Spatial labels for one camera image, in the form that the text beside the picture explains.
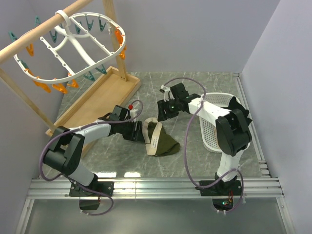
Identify orange clothes peg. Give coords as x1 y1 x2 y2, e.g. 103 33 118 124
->
26 43 35 57
67 79 79 88
115 29 123 45
52 83 68 94
119 46 126 60
33 81 51 93
25 69 34 76

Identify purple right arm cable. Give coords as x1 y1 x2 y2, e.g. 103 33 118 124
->
162 77 246 215

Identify white plastic laundry basket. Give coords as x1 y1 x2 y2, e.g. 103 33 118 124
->
199 92 241 154

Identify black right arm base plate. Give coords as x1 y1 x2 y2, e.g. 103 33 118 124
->
196 180 242 196

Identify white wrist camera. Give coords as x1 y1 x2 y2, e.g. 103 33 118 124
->
160 85 174 102
128 104 138 121

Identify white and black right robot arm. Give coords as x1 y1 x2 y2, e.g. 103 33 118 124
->
157 83 252 195

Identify teal clothes peg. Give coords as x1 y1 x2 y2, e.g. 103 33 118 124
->
35 15 41 27
85 15 94 31
75 21 82 35
49 31 58 43
8 31 18 42
98 17 106 32
96 68 107 75
83 71 96 81
19 59 29 69

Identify black garment in basket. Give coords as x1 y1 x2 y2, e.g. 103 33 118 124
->
227 96 252 126

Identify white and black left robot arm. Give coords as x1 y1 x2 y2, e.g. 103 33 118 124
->
39 105 144 196

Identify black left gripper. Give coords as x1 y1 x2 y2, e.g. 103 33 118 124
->
118 119 145 143

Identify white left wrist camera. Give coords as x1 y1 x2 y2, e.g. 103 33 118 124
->
128 104 138 121

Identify wooden drying rack stand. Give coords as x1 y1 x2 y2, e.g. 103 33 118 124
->
0 0 142 159

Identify beige garment in basket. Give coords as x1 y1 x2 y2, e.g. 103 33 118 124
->
214 127 219 148

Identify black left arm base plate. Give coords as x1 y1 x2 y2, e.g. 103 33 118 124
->
69 181 114 197

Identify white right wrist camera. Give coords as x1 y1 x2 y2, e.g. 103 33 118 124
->
160 85 174 102

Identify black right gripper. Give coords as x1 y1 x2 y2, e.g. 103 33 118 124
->
157 98 180 122

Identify white plastic clip hanger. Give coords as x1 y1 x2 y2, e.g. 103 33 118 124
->
14 9 127 85

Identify aluminium mounting rail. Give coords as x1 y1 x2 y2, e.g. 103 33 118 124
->
26 177 284 199

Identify olive green underwear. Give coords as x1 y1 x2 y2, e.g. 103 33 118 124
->
142 117 180 156

